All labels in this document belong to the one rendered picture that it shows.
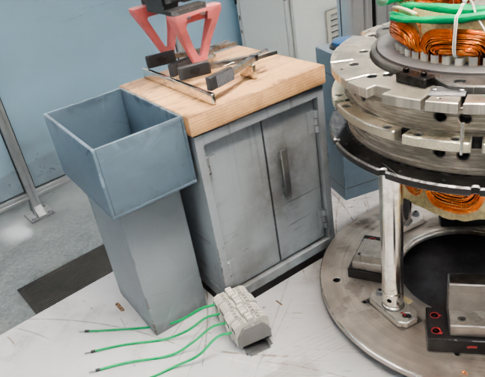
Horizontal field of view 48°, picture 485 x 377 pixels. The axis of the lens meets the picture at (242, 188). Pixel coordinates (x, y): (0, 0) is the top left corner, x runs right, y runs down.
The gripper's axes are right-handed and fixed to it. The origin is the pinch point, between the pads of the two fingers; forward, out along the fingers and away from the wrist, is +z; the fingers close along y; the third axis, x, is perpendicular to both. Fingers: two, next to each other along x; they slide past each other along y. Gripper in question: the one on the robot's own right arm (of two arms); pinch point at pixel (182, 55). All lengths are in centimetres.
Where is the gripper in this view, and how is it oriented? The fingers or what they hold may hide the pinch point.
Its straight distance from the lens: 73.9
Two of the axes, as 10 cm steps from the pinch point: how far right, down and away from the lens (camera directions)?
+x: 8.0, -4.1, 4.4
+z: 1.6, 8.5, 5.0
